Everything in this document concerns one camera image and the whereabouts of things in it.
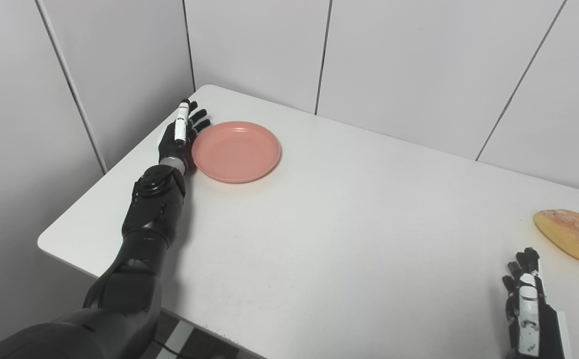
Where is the pink round plate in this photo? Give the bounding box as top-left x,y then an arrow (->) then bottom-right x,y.
191,121 -> 282,184

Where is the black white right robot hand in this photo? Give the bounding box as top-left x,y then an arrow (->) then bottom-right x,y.
501,247 -> 572,359

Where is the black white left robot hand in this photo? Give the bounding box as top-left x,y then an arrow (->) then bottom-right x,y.
157,99 -> 211,175

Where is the crusty bread roll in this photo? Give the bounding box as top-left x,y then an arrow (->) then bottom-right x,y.
533,209 -> 579,263

